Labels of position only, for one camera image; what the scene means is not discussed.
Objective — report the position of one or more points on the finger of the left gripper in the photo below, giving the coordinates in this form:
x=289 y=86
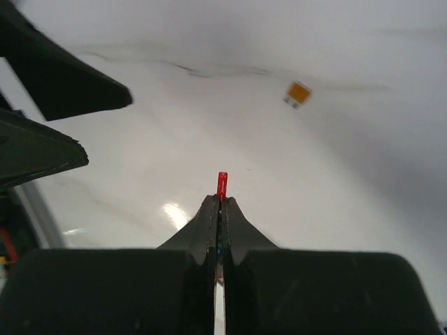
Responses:
x=30 y=150
x=60 y=84

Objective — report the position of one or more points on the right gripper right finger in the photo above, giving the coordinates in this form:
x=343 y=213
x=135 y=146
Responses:
x=273 y=290

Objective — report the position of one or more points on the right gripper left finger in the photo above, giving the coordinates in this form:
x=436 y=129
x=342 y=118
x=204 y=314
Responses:
x=164 y=290

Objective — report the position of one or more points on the orange blade fuse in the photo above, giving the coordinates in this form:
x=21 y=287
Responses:
x=297 y=94

